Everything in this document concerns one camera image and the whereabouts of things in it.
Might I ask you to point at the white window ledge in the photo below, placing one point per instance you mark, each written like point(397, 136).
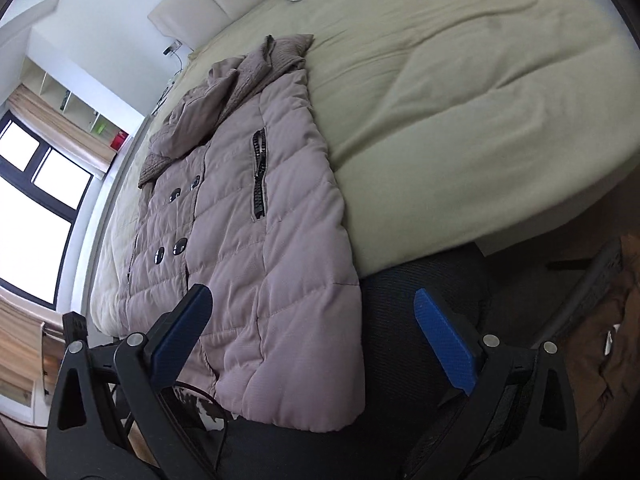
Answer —
point(107, 200)

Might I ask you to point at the pink hooded puffer coat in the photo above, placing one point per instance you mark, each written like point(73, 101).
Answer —
point(260, 240)

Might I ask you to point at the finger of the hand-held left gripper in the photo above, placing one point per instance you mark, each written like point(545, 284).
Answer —
point(75, 326)

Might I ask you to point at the black office chair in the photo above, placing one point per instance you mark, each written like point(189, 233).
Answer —
point(400, 280)

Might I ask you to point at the beige curtain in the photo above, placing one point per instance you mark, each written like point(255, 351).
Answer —
point(20, 350)
point(60, 130)

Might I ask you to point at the brown garment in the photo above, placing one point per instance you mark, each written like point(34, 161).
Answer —
point(600, 370)

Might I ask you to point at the wall socket with charger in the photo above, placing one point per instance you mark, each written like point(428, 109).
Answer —
point(173, 48)

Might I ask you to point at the red box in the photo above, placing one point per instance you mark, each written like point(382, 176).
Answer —
point(119, 140)

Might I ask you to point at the white wall shelf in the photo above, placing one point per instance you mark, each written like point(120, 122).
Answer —
point(80, 100)

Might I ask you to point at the green container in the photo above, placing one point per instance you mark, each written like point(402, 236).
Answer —
point(99, 125)

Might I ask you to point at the black white patterned cloth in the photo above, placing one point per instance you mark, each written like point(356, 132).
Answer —
point(200, 407)

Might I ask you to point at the bed with beige sheet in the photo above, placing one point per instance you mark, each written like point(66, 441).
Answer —
point(450, 110)

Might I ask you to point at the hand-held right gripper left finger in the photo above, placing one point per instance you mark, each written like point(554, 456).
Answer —
point(182, 332)

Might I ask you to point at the black framed window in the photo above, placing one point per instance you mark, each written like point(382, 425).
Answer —
point(35, 200)

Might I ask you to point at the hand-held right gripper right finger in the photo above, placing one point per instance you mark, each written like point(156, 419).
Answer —
point(445, 340)

